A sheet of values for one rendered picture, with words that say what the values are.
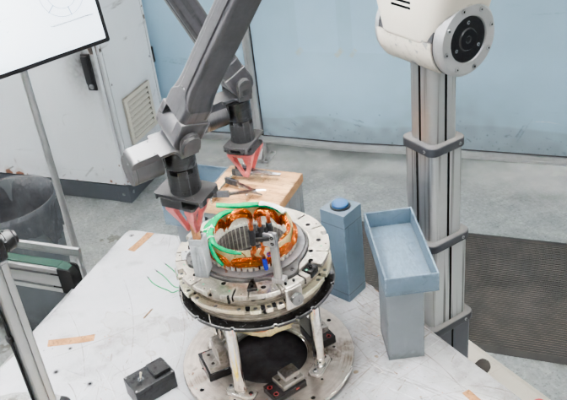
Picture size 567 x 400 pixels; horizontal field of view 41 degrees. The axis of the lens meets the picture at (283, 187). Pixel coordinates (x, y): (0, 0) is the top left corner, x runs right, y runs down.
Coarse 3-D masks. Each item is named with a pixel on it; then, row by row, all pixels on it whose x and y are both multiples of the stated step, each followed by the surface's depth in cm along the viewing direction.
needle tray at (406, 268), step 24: (384, 216) 168; (408, 216) 168; (384, 240) 165; (408, 240) 164; (384, 264) 157; (408, 264) 156; (432, 264) 150; (384, 288) 148; (408, 288) 148; (432, 288) 148; (384, 312) 165; (408, 312) 160; (384, 336) 170; (408, 336) 164
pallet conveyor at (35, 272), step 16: (16, 256) 222; (32, 256) 222; (80, 256) 218; (16, 272) 222; (32, 272) 220; (48, 272) 217; (64, 272) 215; (48, 288) 221; (64, 288) 218; (0, 368) 191
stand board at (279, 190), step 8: (232, 168) 192; (256, 168) 190; (224, 176) 188; (240, 176) 187; (256, 176) 187; (272, 176) 186; (280, 176) 185; (288, 176) 185; (296, 176) 185; (248, 184) 184; (256, 184) 183; (264, 184) 183; (272, 184) 183; (280, 184) 182; (288, 184) 182; (296, 184) 183; (264, 192) 180; (272, 192) 179; (280, 192) 179; (288, 192) 178; (216, 200) 179; (224, 200) 178; (232, 200) 178; (240, 200) 178; (256, 200) 177; (264, 200) 176; (272, 200) 176; (280, 200) 176; (288, 200) 179; (208, 208) 178; (216, 208) 177; (224, 208) 176
